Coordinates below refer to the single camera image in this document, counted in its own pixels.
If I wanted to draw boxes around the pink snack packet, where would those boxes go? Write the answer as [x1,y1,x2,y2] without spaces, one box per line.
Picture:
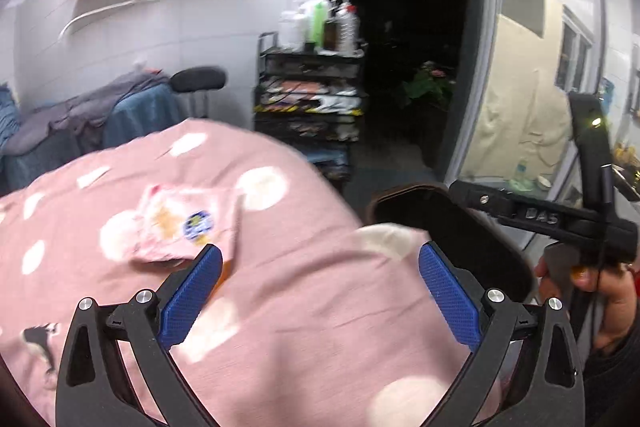
[127,184,246,265]

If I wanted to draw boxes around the group of pump bottles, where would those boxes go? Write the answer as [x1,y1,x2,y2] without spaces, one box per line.
[277,0,362,55]

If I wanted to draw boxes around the black trash bin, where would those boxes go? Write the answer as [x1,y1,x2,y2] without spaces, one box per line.
[365,183,536,303]

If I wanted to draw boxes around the white curved lamp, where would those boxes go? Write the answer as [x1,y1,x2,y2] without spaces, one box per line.
[59,0,161,40]

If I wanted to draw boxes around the black round stool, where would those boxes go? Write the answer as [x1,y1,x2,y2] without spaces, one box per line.
[170,66,228,120]

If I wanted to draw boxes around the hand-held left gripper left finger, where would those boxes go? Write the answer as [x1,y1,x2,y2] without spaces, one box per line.
[55,243,224,427]

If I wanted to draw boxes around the blue covered massage bed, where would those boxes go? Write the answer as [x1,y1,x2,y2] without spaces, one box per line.
[0,82,186,198]

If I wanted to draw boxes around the black trolley cart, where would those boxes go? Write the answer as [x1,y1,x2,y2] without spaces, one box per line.
[252,32,368,180]

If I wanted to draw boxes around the glass door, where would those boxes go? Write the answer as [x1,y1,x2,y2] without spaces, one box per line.
[445,0,640,202]

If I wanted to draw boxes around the person's right forearm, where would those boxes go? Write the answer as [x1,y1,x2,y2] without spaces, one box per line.
[585,332,640,427]

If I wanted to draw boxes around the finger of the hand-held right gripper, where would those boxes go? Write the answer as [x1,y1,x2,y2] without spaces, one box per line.
[448,181,517,223]

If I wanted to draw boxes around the pink polka dot blanket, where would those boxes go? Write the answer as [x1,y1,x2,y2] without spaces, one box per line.
[0,119,506,427]

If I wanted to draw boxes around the grey blanket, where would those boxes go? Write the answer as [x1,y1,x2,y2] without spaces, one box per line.
[0,69,173,155]

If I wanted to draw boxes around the blue cloth pile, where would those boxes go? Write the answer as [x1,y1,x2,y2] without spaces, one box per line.
[0,84,21,148]

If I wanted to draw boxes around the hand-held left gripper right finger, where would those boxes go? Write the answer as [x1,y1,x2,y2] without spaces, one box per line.
[418,241,586,427]

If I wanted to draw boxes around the person's right hand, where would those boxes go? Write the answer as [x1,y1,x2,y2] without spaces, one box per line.
[535,257,640,350]

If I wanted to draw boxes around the green potted plant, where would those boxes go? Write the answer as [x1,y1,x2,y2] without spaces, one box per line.
[395,61,453,108]

